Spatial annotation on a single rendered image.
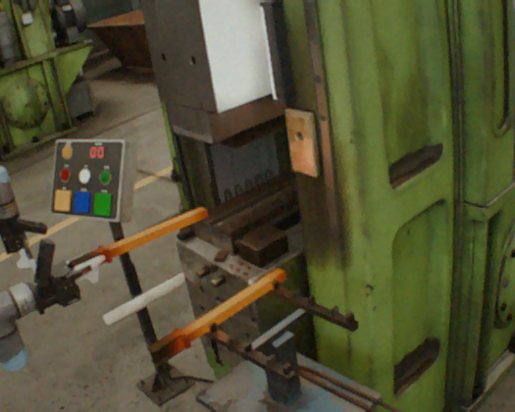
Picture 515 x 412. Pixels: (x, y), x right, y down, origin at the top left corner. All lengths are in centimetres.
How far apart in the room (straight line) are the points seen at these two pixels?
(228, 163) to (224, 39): 59
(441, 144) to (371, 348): 63
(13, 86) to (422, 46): 530
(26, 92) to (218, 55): 508
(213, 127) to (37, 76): 506
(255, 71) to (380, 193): 47
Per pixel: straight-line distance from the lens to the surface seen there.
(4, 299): 140
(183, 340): 136
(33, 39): 659
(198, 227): 187
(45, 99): 659
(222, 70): 154
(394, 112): 159
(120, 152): 205
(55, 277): 142
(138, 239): 151
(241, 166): 204
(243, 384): 160
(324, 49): 140
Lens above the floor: 182
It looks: 26 degrees down
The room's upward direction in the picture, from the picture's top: 9 degrees counter-clockwise
